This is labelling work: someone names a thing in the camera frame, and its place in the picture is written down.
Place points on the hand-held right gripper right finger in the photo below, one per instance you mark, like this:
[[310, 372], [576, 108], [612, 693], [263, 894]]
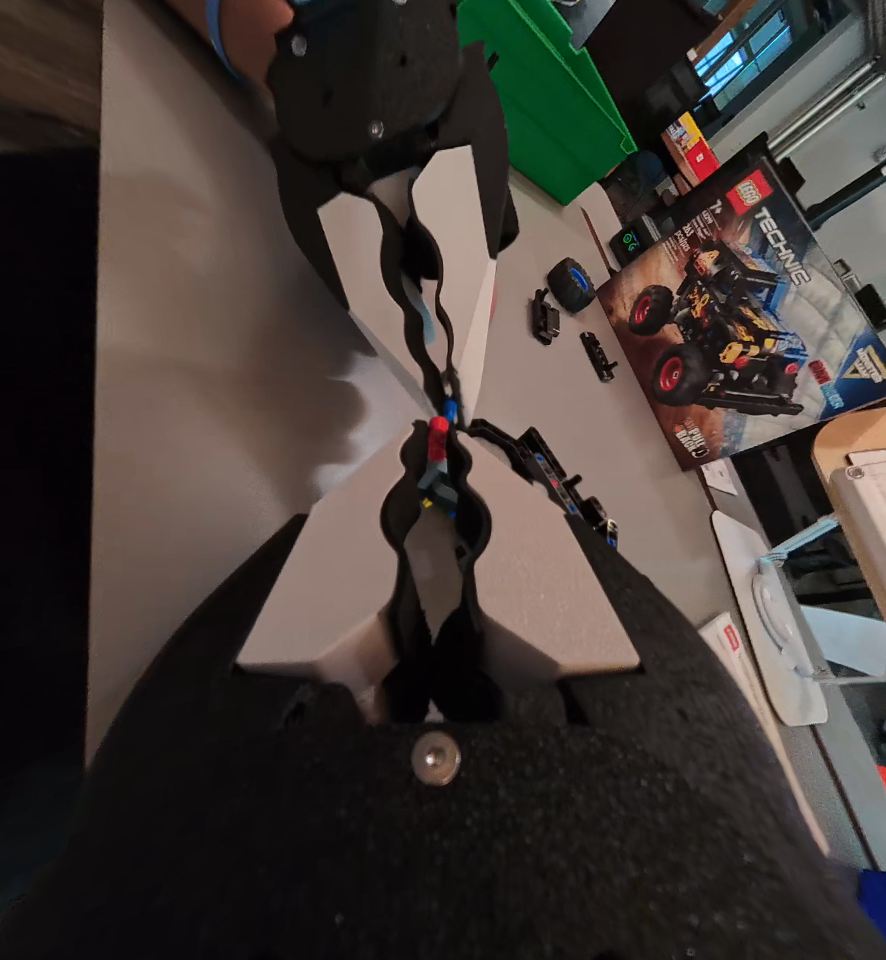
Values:
[[548, 600]]

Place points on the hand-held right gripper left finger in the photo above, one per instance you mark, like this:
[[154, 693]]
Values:
[[315, 600]]

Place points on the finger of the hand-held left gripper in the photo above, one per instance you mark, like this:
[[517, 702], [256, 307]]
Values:
[[360, 255], [465, 225]]

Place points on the partly built lego truck model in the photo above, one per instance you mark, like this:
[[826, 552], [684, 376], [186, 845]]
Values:
[[540, 465]]

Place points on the small red grey lego assembly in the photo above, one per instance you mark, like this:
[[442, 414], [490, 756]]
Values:
[[438, 439]]

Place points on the black lego wheel blue rim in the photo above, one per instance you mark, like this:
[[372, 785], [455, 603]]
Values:
[[567, 285]]

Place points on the black lego assembly grey ends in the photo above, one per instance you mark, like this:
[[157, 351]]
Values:
[[599, 356]]

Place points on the person's left hand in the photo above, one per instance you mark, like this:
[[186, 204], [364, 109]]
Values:
[[259, 30]]

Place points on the green plastic bin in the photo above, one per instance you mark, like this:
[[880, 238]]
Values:
[[548, 97]]

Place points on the blue wristband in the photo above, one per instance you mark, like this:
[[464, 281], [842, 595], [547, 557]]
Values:
[[222, 41]]

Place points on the black device green display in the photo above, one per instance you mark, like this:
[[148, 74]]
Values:
[[634, 241]]

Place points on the white instruction booklet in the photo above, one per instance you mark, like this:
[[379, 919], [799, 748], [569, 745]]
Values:
[[735, 660]]

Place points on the white document stand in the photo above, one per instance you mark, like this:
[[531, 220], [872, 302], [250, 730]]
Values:
[[758, 600]]

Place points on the white printed paper sheet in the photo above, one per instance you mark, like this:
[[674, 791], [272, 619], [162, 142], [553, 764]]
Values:
[[718, 476]]

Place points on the small red yellow box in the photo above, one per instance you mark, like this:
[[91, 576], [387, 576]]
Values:
[[690, 146]]

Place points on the monster truck toy box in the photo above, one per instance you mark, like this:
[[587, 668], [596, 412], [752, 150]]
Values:
[[750, 322]]

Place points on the instruction sheet on stand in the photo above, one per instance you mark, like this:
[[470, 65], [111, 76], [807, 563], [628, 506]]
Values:
[[863, 431]]

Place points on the black lego bracket assembly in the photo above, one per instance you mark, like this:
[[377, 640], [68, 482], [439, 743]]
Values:
[[544, 319]]

